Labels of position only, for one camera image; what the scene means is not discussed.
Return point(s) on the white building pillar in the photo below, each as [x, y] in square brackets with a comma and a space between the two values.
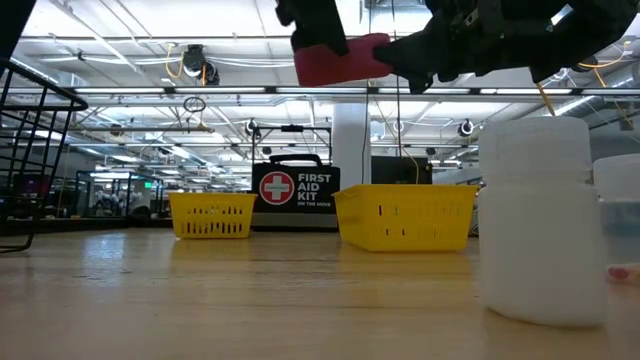
[350, 145]

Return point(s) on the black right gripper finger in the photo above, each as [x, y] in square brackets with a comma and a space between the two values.
[410, 55]

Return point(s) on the black first aid kit bag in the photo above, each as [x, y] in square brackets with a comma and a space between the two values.
[310, 200]

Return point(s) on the white plastic pill bottle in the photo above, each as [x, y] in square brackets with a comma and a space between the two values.
[542, 240]

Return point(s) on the long ceiling light strip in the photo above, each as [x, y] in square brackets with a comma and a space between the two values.
[220, 90]

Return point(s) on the black background gantry frame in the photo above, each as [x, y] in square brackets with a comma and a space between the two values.
[292, 128]

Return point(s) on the yellow plastic basket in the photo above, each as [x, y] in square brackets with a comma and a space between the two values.
[405, 195]
[212, 202]

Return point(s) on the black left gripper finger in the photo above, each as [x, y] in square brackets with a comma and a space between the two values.
[315, 25]

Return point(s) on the red box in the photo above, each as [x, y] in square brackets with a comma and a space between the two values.
[340, 67]

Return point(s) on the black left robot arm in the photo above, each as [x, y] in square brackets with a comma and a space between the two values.
[10, 15]

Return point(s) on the clear pill bottle white cap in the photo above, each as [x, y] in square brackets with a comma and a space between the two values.
[622, 180]

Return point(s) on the background robot workcell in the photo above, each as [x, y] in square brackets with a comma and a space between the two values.
[120, 200]

